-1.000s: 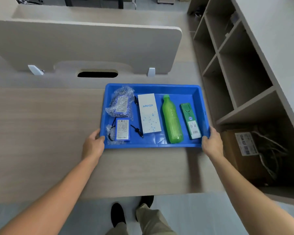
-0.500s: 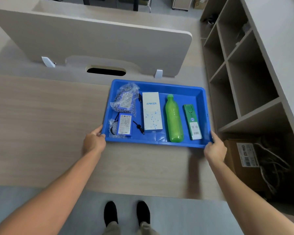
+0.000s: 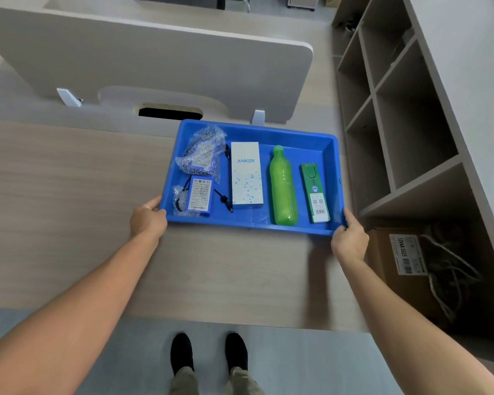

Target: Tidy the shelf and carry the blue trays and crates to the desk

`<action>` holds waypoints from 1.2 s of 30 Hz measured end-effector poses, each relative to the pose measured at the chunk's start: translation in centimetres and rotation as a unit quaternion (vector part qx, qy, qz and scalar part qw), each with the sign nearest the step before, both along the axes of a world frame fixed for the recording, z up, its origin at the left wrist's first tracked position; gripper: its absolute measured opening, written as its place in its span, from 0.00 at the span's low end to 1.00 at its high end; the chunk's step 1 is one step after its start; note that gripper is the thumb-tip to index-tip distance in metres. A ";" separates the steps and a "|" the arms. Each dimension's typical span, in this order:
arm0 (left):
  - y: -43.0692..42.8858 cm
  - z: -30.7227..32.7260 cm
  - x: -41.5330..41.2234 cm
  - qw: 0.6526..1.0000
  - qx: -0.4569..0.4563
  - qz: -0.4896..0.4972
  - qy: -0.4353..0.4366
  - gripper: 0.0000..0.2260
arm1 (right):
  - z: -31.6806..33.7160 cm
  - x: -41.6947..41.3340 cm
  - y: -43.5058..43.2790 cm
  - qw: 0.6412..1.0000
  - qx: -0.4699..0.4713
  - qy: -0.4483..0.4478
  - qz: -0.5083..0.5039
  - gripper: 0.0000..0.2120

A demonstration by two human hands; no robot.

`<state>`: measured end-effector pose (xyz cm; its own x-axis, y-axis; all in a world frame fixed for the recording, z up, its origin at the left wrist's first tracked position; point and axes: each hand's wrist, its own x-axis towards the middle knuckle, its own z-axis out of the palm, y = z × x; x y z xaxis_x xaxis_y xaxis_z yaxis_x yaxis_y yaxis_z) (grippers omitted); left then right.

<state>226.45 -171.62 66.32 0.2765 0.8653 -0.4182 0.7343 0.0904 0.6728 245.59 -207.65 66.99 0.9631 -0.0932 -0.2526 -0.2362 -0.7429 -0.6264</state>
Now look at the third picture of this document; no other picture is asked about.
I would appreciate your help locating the person's right hand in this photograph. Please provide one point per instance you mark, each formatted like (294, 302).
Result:
(352, 242)

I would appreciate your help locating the person's left hand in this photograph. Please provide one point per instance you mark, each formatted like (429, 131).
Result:
(146, 222)

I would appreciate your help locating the person's left thumb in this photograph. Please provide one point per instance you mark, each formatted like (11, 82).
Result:
(152, 203)

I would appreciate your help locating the person's right thumb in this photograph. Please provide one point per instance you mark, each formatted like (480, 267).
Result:
(349, 219)

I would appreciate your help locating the blue plastic tray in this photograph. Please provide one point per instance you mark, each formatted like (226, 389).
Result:
(255, 220)

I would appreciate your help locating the person's right forearm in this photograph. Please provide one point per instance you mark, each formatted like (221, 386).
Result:
(411, 324)

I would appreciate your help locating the person's left forearm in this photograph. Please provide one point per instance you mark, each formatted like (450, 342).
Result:
(74, 320)

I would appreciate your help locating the small clear plastic bag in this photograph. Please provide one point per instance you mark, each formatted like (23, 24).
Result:
(178, 200)

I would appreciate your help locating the slim green box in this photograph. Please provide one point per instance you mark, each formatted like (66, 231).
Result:
(315, 193)

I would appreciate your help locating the blue battery pack white label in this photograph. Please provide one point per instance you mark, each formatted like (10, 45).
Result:
(199, 195)

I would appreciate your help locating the brown cardboard box white label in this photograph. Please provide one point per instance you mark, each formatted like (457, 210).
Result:
(389, 267)

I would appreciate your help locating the green plastic bottle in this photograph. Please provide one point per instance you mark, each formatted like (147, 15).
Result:
(284, 189)

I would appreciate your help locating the white box with blue dots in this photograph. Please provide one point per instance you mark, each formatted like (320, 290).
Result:
(247, 176)

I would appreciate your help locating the white desk divider panel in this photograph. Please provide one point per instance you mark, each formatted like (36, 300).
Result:
(148, 57)

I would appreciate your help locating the person's left black shoe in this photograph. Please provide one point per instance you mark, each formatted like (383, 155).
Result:
(181, 351)

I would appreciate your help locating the person's black shoe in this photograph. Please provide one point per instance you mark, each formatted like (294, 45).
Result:
(236, 350)
(181, 351)

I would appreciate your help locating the person's right black shoe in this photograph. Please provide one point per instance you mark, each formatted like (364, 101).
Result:
(236, 350)

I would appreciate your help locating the grey open shelf unit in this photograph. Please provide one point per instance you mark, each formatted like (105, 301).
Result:
(457, 78)

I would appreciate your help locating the person's left beige trouser leg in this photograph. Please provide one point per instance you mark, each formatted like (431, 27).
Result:
(184, 382)

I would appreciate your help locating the person's beige trouser leg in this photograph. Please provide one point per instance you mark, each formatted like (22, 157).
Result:
(245, 383)
(184, 382)

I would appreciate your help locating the person's right beige trouser leg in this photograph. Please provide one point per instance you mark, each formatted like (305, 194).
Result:
(245, 383)

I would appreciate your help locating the small black item on shelf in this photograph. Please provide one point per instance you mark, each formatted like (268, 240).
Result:
(348, 24)

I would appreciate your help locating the small brown cardboard box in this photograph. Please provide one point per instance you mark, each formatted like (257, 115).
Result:
(333, 0)

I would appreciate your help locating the white rolling cabinet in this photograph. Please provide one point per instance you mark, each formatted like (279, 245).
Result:
(301, 1)

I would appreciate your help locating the white divider bracket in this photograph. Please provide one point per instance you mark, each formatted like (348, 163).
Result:
(258, 116)
(68, 97)

